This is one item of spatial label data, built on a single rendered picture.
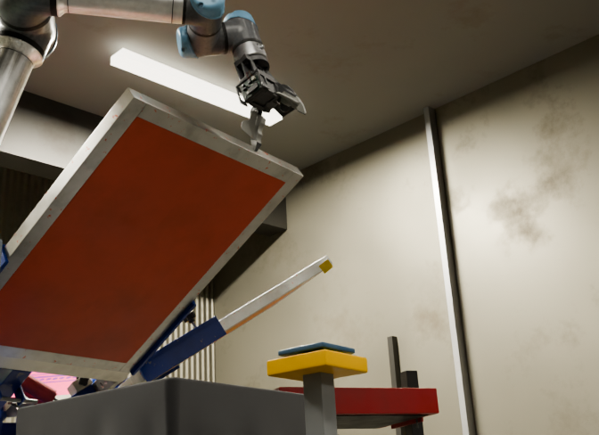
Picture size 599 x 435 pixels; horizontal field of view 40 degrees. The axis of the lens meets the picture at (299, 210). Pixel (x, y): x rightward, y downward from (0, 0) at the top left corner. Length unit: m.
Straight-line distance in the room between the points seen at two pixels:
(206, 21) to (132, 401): 0.82
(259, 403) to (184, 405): 0.22
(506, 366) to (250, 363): 2.21
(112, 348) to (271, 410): 0.69
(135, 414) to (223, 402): 0.17
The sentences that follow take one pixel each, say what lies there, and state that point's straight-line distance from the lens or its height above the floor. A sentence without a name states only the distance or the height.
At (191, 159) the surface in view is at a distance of 1.91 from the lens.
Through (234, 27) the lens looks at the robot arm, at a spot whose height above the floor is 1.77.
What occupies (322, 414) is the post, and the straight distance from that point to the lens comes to 1.43.
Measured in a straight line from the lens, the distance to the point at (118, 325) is 2.26.
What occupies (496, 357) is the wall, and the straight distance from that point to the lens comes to 4.91.
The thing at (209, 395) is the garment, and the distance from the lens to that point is 1.63.
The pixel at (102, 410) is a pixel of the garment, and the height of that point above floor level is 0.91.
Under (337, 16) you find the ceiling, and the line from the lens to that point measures 4.50.
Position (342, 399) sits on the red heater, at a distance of 2.86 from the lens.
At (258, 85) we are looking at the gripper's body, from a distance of 1.82.
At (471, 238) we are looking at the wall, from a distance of 5.12.
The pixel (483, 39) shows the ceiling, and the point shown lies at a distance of 4.88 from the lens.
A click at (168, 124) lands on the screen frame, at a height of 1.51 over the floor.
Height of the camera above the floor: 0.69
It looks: 21 degrees up
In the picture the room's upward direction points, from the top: 3 degrees counter-clockwise
